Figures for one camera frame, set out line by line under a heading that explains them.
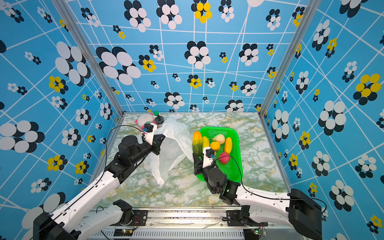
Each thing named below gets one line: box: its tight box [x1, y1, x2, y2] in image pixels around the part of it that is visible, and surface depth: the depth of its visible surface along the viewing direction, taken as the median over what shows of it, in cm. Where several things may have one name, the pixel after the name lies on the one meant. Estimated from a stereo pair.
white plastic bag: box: [153, 114, 194, 185], surface depth 78 cm
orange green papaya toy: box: [192, 131, 203, 157], surface depth 72 cm
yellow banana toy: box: [224, 137, 233, 154], surface depth 98 cm
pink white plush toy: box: [135, 113, 156, 130], surface depth 110 cm
